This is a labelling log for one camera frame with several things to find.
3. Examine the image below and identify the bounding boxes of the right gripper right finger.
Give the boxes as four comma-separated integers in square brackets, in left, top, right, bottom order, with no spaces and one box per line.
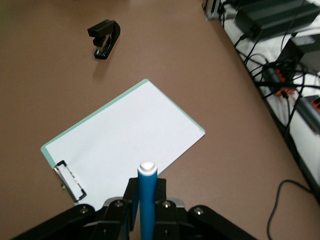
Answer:
[153,178,258,240]

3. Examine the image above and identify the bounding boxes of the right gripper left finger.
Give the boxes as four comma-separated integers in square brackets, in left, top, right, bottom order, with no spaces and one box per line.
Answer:
[12,177,139,240]

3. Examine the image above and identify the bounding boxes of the blue marker white cap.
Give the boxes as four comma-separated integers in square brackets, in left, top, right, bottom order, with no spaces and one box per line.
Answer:
[136,160,159,240]

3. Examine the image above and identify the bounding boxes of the white paper sheet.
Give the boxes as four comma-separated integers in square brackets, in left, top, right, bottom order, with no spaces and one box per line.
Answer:
[44,81,206,208]

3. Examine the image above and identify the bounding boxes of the mint green clipboard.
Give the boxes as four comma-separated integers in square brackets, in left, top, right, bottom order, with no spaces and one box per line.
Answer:
[40,78,207,210]

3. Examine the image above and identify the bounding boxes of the power strip orange switches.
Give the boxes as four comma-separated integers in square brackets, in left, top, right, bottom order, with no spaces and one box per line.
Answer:
[264,66,320,113]

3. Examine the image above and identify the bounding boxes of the black stapler red tip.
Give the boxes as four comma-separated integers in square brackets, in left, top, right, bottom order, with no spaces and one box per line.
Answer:
[87,19,122,61]

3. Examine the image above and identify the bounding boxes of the small black power brick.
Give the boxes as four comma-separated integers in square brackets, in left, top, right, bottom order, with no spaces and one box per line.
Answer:
[287,34,320,75]

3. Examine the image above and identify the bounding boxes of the large black power brick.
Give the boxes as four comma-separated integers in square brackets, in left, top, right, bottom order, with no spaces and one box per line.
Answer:
[234,0,320,35]

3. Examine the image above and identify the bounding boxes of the thin black looped cable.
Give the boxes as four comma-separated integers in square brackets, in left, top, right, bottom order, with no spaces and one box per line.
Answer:
[266,179,315,240]

